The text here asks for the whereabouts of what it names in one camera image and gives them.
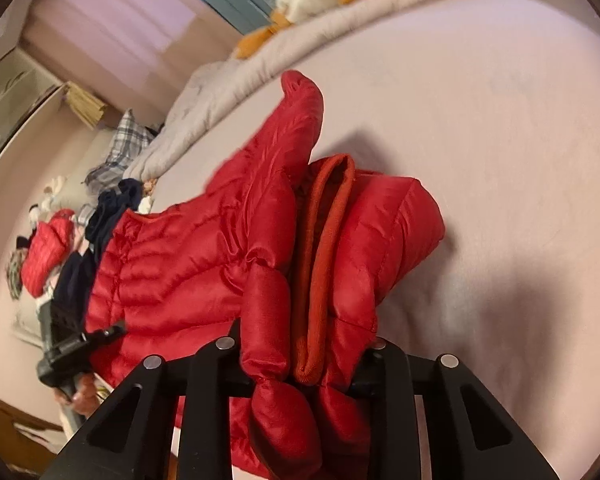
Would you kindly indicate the grey quilted blanket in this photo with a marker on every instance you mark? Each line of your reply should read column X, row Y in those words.
column 220, row 90

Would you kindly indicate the folded red down jacket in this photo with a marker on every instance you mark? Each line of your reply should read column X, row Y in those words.
column 47, row 250

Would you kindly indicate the bed with pink sheet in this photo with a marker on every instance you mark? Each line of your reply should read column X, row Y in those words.
column 480, row 160

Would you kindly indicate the crumpled navy blue sweater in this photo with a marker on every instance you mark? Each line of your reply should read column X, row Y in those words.
column 120, row 205

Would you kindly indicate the person's left hand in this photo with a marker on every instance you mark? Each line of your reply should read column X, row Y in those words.
column 85, row 395

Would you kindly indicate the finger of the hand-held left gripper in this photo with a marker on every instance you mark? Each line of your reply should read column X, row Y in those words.
column 105, row 333

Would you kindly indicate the pink curtain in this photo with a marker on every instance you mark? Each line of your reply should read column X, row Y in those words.
column 120, row 20

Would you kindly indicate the plaid pillow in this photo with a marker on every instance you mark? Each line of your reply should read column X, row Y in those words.
column 122, row 145

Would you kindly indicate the dark navy jacket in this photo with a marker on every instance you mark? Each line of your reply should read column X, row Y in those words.
column 72, row 280

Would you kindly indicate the red down jacket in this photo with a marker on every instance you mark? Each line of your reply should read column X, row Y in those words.
column 47, row 250
column 190, row 270

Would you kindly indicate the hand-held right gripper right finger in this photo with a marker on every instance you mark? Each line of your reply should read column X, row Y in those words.
column 390, row 375

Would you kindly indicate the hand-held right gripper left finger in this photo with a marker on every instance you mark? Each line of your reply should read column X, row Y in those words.
column 215, row 375

